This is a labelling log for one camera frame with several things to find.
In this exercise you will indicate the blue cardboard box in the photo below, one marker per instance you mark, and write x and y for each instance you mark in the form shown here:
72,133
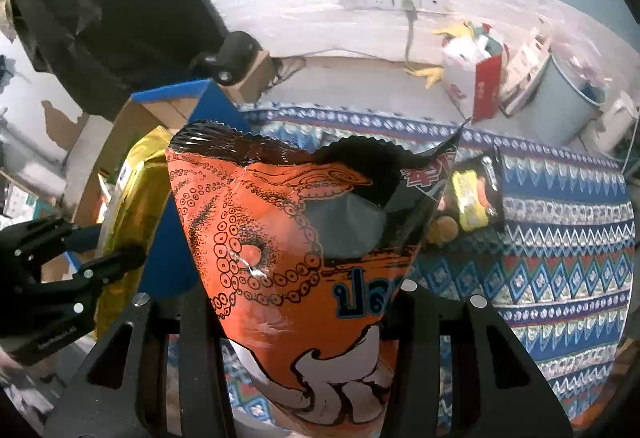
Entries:
220,107

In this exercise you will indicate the small brown cardboard box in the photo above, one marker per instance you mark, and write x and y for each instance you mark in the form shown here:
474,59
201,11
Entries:
255,77

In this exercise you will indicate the black yellow label noodle packet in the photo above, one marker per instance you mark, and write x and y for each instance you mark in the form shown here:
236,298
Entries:
475,190

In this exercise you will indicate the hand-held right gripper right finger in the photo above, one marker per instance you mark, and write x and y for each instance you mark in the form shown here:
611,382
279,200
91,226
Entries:
415,323

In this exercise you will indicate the long gold snack packet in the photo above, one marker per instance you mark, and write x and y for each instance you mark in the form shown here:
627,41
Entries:
135,198

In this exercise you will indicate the light blue bin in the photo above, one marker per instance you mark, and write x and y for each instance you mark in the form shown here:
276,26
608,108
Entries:
560,102

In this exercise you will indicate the white paper bag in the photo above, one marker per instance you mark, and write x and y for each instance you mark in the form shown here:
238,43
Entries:
525,67

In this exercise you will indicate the patterned blue blanket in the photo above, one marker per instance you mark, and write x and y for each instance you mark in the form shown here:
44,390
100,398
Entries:
550,268

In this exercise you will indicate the orange octopus snack packet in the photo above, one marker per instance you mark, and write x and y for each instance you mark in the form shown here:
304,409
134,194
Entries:
280,218

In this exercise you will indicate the white plastic bag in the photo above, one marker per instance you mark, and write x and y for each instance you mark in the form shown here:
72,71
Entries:
462,48

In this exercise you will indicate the red white carton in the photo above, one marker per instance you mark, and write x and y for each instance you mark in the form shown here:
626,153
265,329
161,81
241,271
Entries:
487,87

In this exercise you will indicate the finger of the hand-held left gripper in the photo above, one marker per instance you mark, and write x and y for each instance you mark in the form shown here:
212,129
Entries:
117,263
82,243

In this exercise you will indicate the white kettle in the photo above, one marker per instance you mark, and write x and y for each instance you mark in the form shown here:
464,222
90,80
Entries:
617,122

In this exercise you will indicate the black round device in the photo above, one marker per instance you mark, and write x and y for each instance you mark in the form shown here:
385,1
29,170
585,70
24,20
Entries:
237,50

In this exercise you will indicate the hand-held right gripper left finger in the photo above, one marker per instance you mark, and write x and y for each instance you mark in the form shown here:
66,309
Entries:
197,335

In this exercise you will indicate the yellow banana peel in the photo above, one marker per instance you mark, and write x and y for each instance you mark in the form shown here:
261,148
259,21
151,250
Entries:
457,30
427,75

